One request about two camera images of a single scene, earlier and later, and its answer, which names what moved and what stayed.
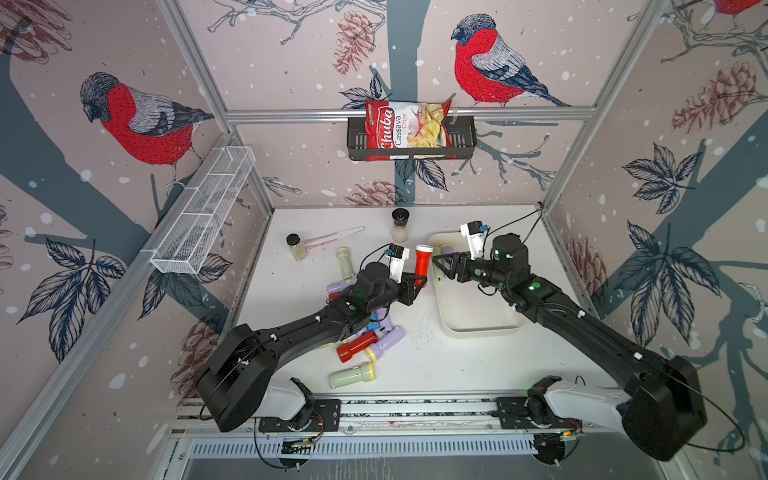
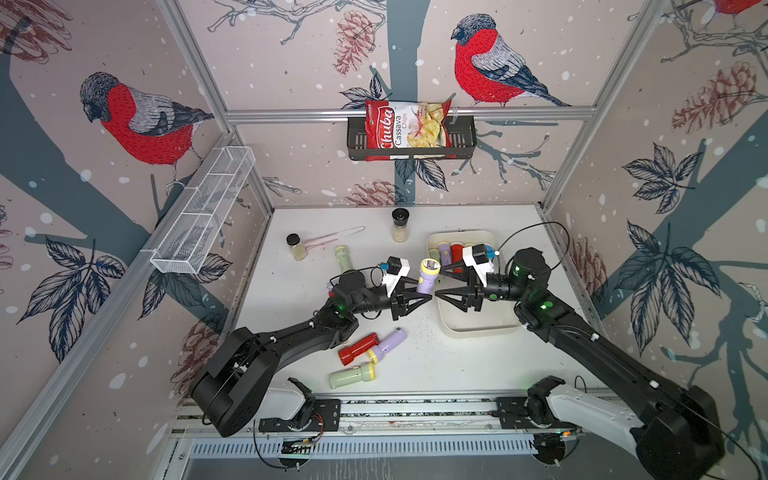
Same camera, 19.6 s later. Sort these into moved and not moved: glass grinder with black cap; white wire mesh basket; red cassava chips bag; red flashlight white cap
Moved: red flashlight white cap
Not moved: red cassava chips bag; glass grinder with black cap; white wire mesh basket
